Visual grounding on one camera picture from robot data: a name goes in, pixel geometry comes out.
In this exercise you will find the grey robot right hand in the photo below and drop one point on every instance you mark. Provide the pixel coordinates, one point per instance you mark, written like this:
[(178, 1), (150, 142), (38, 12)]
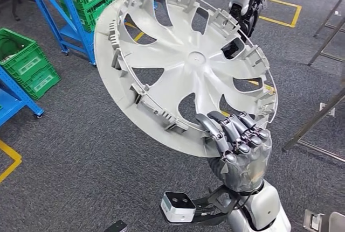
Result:
[(245, 166)]

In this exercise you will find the grey plastic wheel hubcap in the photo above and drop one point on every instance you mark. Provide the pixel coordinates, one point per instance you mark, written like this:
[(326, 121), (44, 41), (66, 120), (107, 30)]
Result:
[(188, 73)]

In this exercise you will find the silver floor socket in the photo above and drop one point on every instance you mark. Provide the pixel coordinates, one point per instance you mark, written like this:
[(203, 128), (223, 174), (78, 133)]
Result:
[(326, 110), (323, 221)]

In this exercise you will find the black robot left foot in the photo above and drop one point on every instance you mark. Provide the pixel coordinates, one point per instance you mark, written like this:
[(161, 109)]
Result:
[(116, 226)]

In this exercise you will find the black office chair base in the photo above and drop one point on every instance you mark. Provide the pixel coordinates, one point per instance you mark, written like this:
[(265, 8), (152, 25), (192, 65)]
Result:
[(16, 5)]

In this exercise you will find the black camera bracket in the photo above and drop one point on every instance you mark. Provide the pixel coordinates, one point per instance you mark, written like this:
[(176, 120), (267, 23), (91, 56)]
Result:
[(212, 202)]

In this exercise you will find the grey metal desk frame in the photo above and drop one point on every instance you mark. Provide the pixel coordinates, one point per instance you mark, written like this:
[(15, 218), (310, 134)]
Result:
[(312, 123), (326, 41)]

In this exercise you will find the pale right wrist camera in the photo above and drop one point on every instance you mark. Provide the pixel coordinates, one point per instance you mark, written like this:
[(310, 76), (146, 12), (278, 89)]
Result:
[(178, 209)]

